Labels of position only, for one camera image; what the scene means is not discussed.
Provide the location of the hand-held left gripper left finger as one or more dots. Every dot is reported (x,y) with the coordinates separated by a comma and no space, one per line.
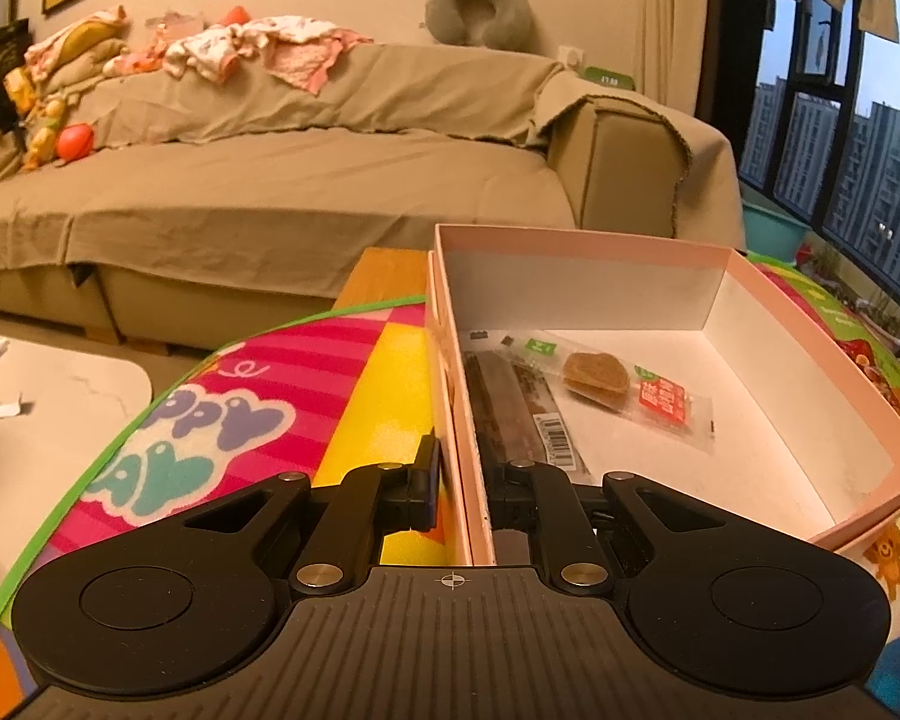
(427,484)

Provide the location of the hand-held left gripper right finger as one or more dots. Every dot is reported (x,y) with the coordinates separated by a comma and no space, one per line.
(514,496)

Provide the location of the pink cardboard box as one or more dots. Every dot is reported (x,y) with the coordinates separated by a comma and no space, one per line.
(757,420)

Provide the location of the brown snack bar packet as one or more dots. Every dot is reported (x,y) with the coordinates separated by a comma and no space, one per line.
(506,405)

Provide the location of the heart cookie clear packet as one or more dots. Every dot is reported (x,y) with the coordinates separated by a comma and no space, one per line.
(596,381)

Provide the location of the colourful cartoon play mat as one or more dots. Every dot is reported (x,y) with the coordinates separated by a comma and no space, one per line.
(270,405)

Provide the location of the wooden table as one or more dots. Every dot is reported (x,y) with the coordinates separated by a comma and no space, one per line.
(382,277)

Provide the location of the beige sofa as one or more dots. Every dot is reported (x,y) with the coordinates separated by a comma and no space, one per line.
(195,304)

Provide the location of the beige sofa cover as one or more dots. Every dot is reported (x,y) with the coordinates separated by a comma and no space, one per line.
(307,187)

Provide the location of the teal plastic bucket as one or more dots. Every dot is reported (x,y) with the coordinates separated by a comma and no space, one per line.
(772,232)

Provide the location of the white low table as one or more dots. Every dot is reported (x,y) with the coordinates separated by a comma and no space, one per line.
(52,405)

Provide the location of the green sign plate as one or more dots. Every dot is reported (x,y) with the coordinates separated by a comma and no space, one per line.
(607,76)

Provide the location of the grey neck pillow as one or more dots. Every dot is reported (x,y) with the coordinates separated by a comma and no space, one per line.
(444,15)

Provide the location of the pink and white clothes pile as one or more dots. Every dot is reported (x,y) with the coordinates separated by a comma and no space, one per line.
(225,45)

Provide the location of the orange ball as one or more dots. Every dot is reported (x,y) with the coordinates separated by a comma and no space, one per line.
(75,142)

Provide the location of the black framed window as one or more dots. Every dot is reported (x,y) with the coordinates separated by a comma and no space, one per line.
(840,127)

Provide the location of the yellow plush toy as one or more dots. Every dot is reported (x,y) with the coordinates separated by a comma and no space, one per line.
(41,124)

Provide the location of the folded yellow beige blankets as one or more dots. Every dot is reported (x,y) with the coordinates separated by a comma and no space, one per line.
(75,45)

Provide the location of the white wall socket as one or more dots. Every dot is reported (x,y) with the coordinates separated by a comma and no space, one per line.
(571,56)

